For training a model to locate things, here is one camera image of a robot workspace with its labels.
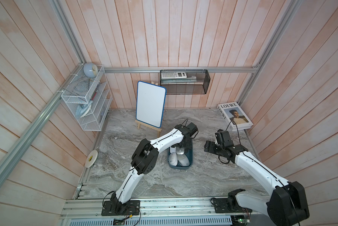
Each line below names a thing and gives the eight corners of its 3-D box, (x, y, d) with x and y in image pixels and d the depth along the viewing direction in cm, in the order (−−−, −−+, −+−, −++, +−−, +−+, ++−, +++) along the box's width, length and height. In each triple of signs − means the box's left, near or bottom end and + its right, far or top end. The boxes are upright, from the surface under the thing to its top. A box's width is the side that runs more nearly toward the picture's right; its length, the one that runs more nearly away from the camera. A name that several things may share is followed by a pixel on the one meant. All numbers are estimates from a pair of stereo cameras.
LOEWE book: (231, 131, 108) (233, 127, 104) (217, 108, 124) (218, 104, 120) (250, 127, 110) (253, 124, 107) (234, 105, 126) (236, 101, 123)
